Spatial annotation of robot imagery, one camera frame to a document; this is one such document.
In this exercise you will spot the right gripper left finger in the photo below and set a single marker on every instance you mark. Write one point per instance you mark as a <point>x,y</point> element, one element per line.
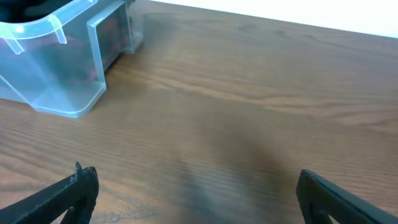
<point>74,197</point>

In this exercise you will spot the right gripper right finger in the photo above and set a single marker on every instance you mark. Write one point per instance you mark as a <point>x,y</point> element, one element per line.
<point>322,201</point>

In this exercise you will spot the clear plastic storage bin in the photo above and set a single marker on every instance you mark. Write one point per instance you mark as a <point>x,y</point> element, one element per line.
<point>54,53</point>

